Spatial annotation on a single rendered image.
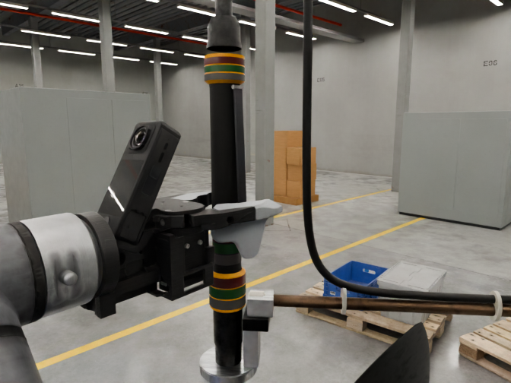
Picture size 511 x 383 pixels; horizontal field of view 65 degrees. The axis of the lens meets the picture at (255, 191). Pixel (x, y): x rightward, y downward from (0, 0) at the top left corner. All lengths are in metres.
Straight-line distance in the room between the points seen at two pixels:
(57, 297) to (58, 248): 0.03
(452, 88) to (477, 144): 5.77
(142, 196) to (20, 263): 0.11
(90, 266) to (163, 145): 0.12
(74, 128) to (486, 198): 6.72
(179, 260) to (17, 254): 0.13
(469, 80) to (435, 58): 1.21
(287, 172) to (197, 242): 8.55
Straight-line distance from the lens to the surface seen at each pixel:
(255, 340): 0.49
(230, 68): 0.43
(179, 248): 0.37
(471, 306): 0.52
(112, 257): 0.33
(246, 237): 0.42
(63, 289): 0.32
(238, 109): 0.43
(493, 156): 7.59
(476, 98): 13.03
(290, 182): 8.84
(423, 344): 0.79
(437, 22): 13.74
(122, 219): 0.35
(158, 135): 0.36
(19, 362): 0.29
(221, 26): 0.44
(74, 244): 0.32
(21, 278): 0.31
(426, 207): 8.05
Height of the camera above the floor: 1.75
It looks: 10 degrees down
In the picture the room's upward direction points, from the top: straight up
